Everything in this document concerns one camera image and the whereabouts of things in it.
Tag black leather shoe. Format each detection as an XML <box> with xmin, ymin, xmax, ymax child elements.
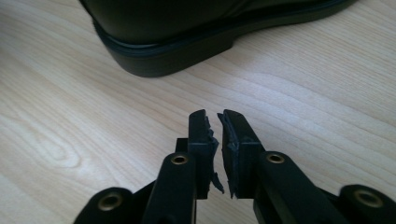
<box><xmin>78</xmin><ymin>0</ymin><xmax>359</xmax><ymax>78</ymax></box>

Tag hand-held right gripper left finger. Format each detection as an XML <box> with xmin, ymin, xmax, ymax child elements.
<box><xmin>175</xmin><ymin>108</ymin><xmax>225</xmax><ymax>201</ymax></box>

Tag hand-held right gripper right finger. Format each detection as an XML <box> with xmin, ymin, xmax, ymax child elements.
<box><xmin>217</xmin><ymin>108</ymin><xmax>266</xmax><ymax>200</ymax></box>

